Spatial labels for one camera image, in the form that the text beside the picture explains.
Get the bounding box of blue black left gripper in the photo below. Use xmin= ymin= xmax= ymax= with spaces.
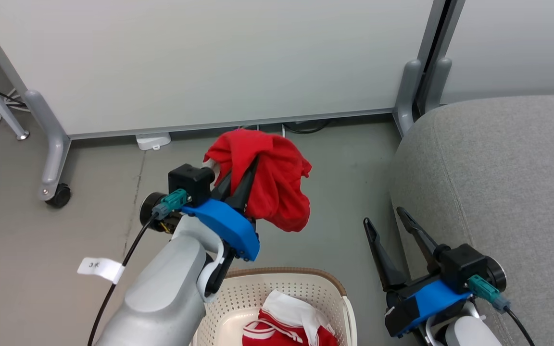
xmin=139 ymin=156 xmax=261 ymax=297

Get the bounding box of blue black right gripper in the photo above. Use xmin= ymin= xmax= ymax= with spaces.
xmin=363 ymin=207 xmax=474 ymax=338

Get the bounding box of cream perforated laundry basket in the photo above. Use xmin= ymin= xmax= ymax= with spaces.
xmin=190 ymin=268 xmax=358 ymax=346

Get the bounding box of white power adapter box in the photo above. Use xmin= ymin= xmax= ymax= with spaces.
xmin=135 ymin=132 xmax=172 ymax=151

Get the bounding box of red white striped garment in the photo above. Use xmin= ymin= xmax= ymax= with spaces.
xmin=242 ymin=289 xmax=339 ymax=346

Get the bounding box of wide white partition panel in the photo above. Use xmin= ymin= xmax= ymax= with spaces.
xmin=0 ymin=0 xmax=447 ymax=140

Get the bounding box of grey fabric sofa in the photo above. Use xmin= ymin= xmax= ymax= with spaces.
xmin=389 ymin=94 xmax=554 ymax=346

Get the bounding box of grey partition foot with caster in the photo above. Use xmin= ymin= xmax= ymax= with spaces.
xmin=23 ymin=89 xmax=72 ymax=209

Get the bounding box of narrow white partition panel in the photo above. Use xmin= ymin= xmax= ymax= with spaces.
xmin=440 ymin=0 xmax=554 ymax=105

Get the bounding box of black cable with green plug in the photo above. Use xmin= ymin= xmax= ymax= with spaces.
xmin=467 ymin=274 xmax=537 ymax=346

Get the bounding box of black floor cable under partition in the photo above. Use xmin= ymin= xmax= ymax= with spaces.
xmin=281 ymin=119 xmax=331 ymax=135

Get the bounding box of black cable with white label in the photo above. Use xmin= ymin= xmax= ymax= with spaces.
xmin=77 ymin=188 xmax=190 ymax=346

